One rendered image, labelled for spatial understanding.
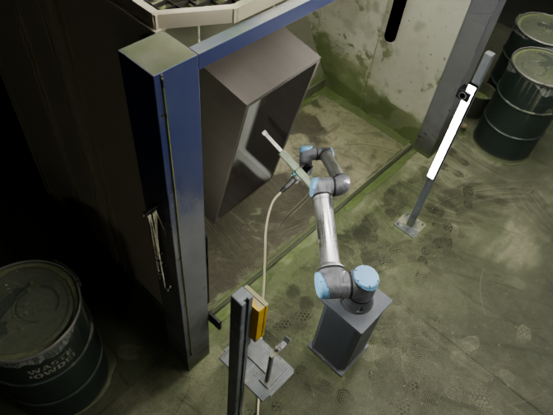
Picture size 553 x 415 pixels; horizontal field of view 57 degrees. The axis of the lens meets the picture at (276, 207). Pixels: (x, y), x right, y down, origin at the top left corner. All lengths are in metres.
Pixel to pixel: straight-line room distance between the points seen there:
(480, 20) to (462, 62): 0.37
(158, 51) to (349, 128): 3.43
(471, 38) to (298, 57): 1.78
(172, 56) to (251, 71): 1.06
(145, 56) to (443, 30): 3.05
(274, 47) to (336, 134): 2.12
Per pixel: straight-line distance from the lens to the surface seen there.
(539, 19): 5.74
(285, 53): 2.88
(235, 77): 2.66
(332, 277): 2.82
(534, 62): 5.05
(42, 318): 2.84
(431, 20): 4.42
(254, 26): 1.87
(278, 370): 2.65
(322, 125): 4.94
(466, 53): 4.36
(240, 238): 3.96
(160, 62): 1.69
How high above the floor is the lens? 3.25
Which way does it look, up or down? 50 degrees down
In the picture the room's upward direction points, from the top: 8 degrees clockwise
